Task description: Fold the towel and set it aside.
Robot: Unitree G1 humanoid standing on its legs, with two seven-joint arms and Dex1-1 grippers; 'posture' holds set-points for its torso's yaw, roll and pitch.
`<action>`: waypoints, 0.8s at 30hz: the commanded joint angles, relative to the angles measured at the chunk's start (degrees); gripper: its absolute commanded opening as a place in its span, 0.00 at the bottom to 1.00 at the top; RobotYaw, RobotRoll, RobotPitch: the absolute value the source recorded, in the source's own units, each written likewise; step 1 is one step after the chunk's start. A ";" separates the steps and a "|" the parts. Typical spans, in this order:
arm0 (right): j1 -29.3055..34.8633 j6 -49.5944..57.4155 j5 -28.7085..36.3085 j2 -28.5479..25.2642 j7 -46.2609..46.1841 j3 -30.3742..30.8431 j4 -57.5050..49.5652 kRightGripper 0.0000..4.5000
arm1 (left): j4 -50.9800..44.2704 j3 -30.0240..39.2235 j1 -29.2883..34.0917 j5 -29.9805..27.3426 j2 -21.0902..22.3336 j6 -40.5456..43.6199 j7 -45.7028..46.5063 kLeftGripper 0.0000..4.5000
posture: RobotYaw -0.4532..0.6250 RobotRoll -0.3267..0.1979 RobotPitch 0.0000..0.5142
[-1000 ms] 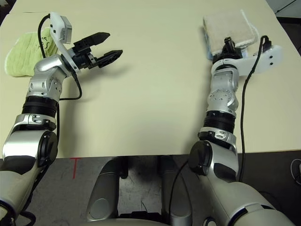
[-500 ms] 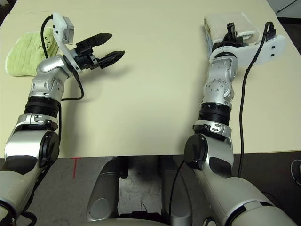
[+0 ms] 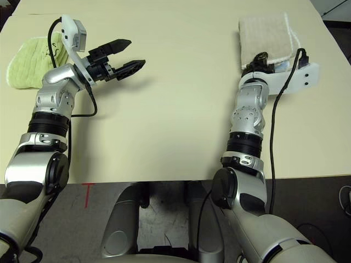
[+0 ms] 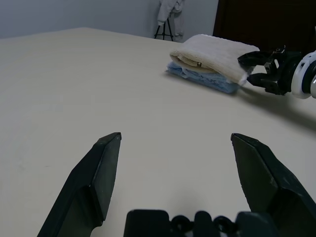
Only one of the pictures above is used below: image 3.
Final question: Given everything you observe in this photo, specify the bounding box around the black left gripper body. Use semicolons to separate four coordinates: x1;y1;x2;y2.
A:
86;45;119;82

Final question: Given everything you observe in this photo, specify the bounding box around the grey robot waist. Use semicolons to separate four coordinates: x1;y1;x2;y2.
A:
93;245;198;263

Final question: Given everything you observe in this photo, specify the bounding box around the green towel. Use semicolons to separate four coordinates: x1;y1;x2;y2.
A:
7;32;70;90

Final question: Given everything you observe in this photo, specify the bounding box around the white floor cable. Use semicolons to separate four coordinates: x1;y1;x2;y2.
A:
338;185;351;218

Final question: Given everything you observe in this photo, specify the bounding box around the black foam floor mat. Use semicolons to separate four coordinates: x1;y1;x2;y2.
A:
0;0;18;31

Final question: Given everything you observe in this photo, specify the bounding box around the folded blue towel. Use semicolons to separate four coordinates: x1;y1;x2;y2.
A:
275;60;292;72

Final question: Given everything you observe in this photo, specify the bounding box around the dark low cabinet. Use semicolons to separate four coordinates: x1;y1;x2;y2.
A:
322;18;351;66

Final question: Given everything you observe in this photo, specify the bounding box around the red floor tape cross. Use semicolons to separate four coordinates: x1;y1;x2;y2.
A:
81;182;95;209

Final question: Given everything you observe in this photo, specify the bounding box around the beige towel with white trim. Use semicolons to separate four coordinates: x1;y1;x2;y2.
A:
237;11;303;72

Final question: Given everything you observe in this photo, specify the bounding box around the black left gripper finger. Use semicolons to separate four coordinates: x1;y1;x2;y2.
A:
114;59;146;81
105;39;132;55

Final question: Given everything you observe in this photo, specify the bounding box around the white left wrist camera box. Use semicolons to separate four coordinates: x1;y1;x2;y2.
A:
60;14;97;88

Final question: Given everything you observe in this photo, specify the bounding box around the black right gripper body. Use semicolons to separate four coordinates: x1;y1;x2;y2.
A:
246;51;275;74

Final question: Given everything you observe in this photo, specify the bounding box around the black metal rail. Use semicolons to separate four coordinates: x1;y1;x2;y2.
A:
318;0;351;20

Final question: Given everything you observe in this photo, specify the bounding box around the grey right robot leg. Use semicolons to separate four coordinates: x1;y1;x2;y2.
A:
186;180;224;263

